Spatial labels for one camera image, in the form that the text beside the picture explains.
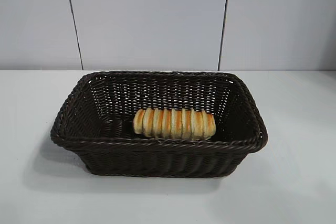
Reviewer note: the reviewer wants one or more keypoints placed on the long striped bread roll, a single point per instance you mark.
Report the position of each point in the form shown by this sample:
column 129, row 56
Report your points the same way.
column 173, row 124

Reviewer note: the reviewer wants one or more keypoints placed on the dark brown wicker basket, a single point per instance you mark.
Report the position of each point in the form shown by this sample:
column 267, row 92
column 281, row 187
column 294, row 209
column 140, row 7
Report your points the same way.
column 157, row 158

